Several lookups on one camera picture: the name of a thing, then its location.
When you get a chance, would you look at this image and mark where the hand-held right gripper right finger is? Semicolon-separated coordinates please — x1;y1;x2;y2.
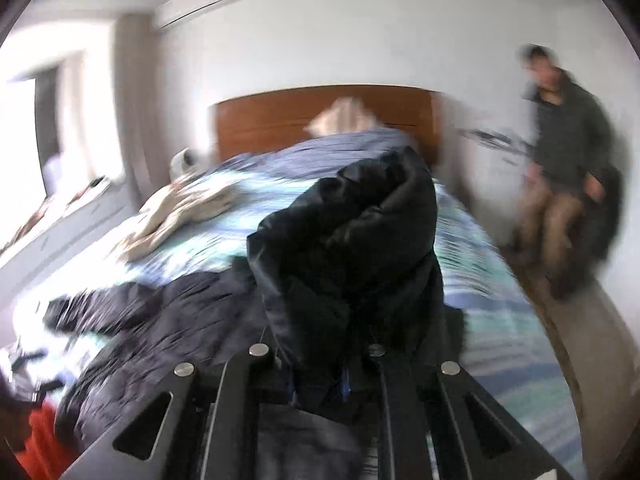
340;342;576;480

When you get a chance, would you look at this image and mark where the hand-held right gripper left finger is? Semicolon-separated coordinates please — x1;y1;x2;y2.
60;342;301;480

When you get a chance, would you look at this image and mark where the black puffer jacket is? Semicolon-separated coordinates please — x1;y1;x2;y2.
246;146;468;480

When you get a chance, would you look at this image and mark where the navy quilted garment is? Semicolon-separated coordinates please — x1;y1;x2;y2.
44;267;273;453

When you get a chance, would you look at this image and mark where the striped bed sheet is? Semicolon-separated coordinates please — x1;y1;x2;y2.
0;160;587;480

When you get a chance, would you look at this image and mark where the beige cloth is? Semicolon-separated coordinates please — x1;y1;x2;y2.
117;182;246;263

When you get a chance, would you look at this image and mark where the orange cloth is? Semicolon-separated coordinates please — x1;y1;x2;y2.
17;402;81;473

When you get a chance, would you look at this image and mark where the white round object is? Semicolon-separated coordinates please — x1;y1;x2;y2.
169;148;210;182

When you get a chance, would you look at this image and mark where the beige pillow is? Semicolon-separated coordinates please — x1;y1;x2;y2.
307;97;383;137

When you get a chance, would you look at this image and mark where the wooden headboard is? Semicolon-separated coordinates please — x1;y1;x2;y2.
212;84;445;171

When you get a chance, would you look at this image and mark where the grey curtain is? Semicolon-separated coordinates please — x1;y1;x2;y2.
114;12;168;198

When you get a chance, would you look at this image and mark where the window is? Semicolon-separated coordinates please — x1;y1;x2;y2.
0;47;126;256

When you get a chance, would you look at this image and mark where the white air conditioner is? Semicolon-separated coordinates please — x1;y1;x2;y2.
152;0;230;32

